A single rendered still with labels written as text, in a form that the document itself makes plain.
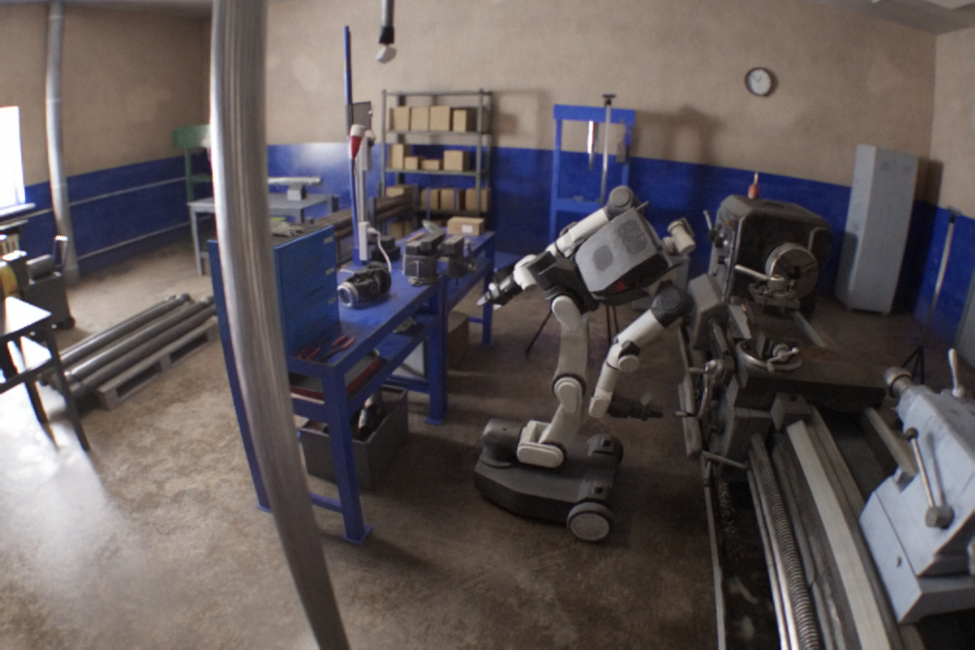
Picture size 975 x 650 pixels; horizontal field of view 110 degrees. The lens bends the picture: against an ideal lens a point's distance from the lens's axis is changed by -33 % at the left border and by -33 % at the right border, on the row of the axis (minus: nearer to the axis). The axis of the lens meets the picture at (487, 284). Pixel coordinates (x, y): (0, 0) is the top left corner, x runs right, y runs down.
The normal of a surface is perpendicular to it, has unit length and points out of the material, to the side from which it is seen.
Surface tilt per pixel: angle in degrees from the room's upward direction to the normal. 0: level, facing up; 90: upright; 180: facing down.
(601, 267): 73
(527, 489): 0
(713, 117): 90
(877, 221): 90
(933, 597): 90
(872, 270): 90
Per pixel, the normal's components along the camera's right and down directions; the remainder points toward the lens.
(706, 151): -0.26, 0.30
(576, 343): -0.32, 0.66
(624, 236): -0.57, -0.25
